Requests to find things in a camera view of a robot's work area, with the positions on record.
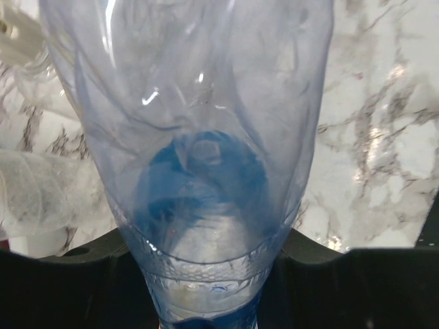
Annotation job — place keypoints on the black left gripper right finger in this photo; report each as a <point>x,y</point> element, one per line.
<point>312,286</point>

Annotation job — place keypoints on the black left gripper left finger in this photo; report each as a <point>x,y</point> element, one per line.
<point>96,285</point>

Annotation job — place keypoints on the tall clear plastic bottle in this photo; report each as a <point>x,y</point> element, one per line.
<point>42,193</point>

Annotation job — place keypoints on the blue bottle cap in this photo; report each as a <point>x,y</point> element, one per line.
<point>202,176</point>

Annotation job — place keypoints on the blue label water bottle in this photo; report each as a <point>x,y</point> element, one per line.
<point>201,117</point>

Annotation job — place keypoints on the clear transparent bottle cap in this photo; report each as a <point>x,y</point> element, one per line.
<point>22,40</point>

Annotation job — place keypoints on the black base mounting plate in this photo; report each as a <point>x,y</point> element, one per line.
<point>429,234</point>

